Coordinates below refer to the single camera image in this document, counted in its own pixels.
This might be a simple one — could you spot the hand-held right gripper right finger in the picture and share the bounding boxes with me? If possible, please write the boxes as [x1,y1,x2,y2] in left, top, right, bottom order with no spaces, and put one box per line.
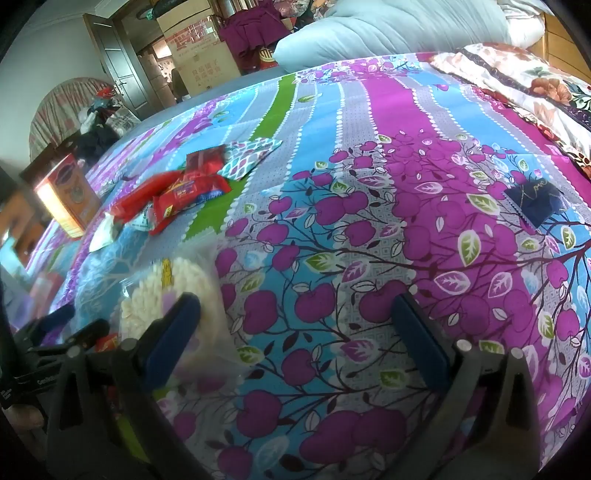
[390,292,543,480]

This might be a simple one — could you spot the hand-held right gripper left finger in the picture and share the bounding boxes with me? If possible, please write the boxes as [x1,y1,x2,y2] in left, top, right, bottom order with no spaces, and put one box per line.
[44,292,218,480]

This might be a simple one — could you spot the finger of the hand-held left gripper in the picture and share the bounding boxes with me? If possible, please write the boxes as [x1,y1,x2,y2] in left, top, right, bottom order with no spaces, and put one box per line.
[25,318,112,365]
[32,302,77,340]

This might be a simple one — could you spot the clear bag of puffed snacks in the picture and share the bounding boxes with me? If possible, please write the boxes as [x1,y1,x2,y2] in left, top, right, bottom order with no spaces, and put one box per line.
[117,244,241,384]

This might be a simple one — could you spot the red blue snack packet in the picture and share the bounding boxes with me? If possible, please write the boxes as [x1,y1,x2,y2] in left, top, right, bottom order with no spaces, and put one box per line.
[151,173,232,236]

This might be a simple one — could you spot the long red snack packet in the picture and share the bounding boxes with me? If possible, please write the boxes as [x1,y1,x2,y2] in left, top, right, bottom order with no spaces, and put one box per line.
[108,172,185,219]

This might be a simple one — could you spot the dark red snack packet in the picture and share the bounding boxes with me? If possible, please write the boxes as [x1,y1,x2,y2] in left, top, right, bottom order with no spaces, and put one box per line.
[186,144,228,177]

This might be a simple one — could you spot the person's left hand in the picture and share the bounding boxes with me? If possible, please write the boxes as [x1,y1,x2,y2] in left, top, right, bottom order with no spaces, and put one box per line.
[7,404,47,432]

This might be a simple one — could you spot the plain white snack packet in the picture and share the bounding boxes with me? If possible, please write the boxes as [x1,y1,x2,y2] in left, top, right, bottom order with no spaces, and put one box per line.
[89,212,122,252]

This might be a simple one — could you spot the tall orange red box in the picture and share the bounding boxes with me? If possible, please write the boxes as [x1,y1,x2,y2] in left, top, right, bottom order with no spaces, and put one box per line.
[34,154,102,238]

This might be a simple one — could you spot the dark blue snack packet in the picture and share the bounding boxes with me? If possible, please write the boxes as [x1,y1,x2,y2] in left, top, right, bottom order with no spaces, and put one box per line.
[502,172,565,228]

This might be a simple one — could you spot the dark clothes pile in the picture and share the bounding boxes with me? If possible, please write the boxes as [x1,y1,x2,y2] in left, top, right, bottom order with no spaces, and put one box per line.
[76,85,139,158]

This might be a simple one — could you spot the dark wooden door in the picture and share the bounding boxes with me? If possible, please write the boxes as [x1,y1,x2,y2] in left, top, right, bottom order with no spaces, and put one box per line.
[83,13,153,121]

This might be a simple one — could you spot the large cardboard box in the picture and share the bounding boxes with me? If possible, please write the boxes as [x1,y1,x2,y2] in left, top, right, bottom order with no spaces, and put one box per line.
[156,13,242,97]

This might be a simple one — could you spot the floral pillow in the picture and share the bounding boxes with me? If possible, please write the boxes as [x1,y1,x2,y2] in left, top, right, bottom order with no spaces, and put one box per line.
[429,42,591,178]

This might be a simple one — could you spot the maroon cloth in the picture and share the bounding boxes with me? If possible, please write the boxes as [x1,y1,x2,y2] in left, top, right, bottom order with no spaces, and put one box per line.
[217,9,283,72]

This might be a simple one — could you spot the light blue duvet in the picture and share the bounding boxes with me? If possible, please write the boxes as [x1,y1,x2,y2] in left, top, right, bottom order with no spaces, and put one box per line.
[273,0,513,75]

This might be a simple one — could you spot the wooden headboard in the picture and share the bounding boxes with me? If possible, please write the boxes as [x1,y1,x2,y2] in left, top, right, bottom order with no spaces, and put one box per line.
[531,11,591,86]

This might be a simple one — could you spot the colourful clothes pile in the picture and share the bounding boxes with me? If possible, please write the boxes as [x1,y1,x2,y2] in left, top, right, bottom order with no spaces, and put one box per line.
[272,0,342,29]

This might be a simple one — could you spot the white pillow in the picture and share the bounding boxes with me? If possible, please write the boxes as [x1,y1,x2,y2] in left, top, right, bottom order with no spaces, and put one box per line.
[496,0,548,47]

